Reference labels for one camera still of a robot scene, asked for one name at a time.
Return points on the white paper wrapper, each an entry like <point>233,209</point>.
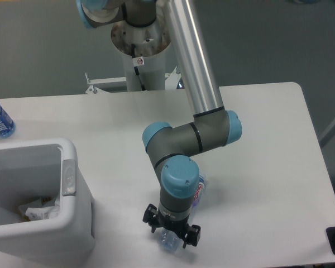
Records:
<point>49,208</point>

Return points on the white plastic trash can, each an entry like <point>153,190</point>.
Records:
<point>44,168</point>

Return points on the clear plastic water bottle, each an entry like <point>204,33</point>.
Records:
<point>168,240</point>

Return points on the white pedestal base frame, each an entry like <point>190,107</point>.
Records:
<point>173,80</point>

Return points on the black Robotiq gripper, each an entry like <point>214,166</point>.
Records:
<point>189,234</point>

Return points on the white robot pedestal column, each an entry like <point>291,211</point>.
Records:
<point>143,51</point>

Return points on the trash pieces inside can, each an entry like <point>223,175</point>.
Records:
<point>22,208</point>

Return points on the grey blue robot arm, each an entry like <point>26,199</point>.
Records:
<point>171,148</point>

